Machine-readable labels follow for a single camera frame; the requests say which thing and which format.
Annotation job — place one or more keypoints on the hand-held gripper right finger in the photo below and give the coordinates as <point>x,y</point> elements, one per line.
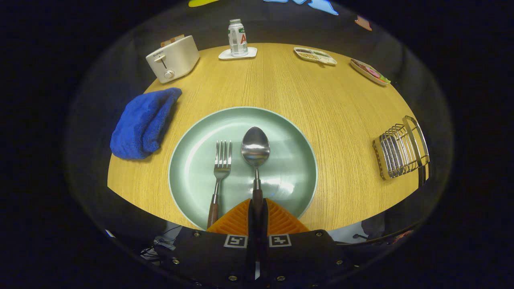
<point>263,228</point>

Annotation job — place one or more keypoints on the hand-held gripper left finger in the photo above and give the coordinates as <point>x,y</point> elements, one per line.
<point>251,228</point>

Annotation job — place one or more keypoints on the pale green plate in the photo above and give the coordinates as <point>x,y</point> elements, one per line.
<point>289,160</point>

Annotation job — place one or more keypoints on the blue towel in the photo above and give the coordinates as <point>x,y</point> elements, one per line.
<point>140,124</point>

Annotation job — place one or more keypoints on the white square coaster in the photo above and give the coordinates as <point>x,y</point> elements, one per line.
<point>251,52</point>

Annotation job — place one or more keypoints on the white divided dish of beans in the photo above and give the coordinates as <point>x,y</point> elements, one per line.
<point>315,56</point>

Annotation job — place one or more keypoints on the white toaster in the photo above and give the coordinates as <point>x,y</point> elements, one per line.
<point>176,60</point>

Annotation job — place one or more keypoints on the small plastic drink bottle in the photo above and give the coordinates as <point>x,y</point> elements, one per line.
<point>237,40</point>

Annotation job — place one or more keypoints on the plate of toy food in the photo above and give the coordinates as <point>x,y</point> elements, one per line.
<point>369,72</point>

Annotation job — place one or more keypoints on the toast slice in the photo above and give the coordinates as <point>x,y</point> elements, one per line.
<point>172,40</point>

